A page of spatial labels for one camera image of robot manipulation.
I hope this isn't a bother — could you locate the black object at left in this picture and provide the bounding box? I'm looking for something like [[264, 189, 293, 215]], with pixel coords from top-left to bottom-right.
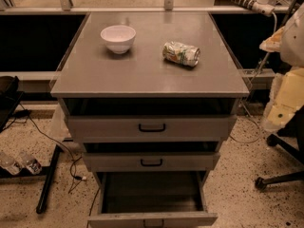
[[0, 76, 24, 132]]

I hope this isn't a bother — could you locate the plastic water bottle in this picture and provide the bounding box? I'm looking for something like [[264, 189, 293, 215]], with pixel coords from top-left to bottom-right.
[[20, 151, 42, 175], [0, 152, 22, 175]]

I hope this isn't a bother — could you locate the white power strip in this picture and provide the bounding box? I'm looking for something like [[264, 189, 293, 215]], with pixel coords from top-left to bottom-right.
[[230, 0, 275, 16]]

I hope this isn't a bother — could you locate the grey drawer cabinet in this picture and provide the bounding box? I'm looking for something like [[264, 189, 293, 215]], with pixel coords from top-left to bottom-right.
[[50, 10, 251, 182]]

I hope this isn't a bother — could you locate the grey top drawer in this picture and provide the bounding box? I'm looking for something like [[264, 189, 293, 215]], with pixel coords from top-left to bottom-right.
[[66, 115, 237, 143]]

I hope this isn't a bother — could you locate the white cable on right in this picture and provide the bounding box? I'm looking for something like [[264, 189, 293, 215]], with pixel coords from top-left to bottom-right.
[[228, 11, 278, 144]]

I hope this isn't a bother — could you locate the grey middle drawer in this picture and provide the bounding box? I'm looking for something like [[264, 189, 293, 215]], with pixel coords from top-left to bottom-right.
[[84, 152, 219, 172]]

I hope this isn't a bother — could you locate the crushed soda can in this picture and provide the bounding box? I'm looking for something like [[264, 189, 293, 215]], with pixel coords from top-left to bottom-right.
[[162, 41, 200, 67]]

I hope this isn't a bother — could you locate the grey bottom drawer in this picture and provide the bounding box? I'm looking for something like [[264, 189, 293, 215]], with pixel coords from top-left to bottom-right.
[[88, 171, 218, 228]]

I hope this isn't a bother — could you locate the plastic water bottle right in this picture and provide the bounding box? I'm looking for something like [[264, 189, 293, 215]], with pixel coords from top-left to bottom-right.
[[20, 151, 42, 175]]

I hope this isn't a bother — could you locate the white ceramic bowl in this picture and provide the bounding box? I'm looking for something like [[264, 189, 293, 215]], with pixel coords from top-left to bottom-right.
[[100, 25, 136, 54]]

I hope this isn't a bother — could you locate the black metal stand frame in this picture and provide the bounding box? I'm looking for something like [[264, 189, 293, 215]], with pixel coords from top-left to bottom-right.
[[0, 145, 63, 215]]

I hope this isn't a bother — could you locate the grey drawer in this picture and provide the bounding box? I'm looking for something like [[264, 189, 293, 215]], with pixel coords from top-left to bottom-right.
[[66, 115, 237, 143], [84, 152, 219, 172], [88, 171, 218, 228]]

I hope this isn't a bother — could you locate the plastic water bottle left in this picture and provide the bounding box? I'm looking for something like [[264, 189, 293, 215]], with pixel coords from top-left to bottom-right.
[[0, 152, 22, 175]]

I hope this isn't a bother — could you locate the black floor cable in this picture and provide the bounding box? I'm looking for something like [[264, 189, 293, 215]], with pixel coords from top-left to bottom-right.
[[0, 102, 101, 228]]

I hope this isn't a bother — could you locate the black office chair base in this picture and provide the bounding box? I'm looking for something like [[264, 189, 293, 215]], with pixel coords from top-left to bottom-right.
[[255, 108, 304, 192]]

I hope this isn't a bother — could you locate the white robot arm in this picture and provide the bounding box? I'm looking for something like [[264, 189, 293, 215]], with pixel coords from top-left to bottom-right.
[[259, 5, 304, 132]]

